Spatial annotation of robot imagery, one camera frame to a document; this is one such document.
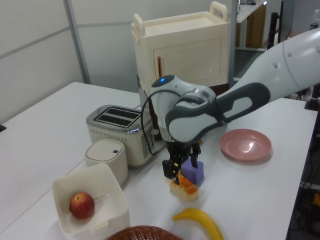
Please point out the small white lidded bin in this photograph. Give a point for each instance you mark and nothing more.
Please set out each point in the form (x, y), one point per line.
(107, 160)

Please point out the white square plastic container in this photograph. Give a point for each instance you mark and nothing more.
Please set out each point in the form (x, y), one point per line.
(110, 200)

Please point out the purple cube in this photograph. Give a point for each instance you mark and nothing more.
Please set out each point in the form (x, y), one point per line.
(198, 175)

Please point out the cream chrome toaster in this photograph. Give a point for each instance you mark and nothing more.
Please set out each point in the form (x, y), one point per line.
(117, 135)

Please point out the pink plate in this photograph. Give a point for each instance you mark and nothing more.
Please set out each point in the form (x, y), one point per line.
(246, 145)

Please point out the black table clamp post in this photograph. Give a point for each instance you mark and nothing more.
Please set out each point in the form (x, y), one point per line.
(312, 103)

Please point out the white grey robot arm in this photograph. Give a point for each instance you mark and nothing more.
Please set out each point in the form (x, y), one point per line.
(190, 125)

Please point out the red apple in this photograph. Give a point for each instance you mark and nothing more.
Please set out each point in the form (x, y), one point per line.
(82, 205)

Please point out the yellow banana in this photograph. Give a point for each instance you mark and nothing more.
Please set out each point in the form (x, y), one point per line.
(200, 217)

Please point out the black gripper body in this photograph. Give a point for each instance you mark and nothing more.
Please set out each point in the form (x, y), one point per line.
(180, 148)

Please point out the black upright post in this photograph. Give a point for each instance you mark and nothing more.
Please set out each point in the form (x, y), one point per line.
(274, 30)

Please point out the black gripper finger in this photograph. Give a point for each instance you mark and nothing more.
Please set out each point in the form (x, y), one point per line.
(194, 157)
(172, 170)

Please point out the black flat object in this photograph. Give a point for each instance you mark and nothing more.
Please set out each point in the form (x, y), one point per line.
(2, 128)

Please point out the brown wooden cupboard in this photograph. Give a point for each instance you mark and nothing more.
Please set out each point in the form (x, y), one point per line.
(255, 27)

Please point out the orange glazed bread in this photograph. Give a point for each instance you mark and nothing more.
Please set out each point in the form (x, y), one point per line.
(186, 193)

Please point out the cream toy cabinet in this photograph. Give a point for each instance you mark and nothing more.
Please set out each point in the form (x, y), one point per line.
(187, 57)

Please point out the brown wicker basket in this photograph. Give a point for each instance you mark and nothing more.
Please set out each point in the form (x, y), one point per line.
(145, 233)

